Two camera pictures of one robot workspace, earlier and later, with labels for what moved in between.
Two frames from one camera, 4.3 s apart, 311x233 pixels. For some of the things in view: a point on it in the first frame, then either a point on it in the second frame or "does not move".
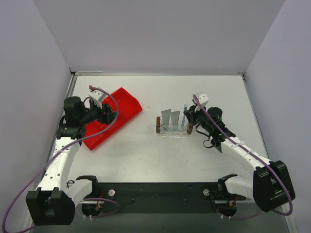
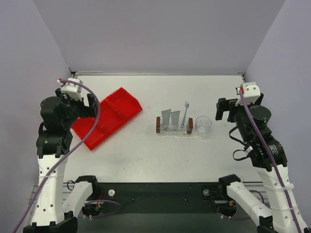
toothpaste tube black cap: (165, 115) does not move
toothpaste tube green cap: (175, 117) does not move
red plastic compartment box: (129, 107) does not move
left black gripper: (107, 113) -> (82, 110)
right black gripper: (192, 114) -> (230, 109)
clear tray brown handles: (188, 131) does not move
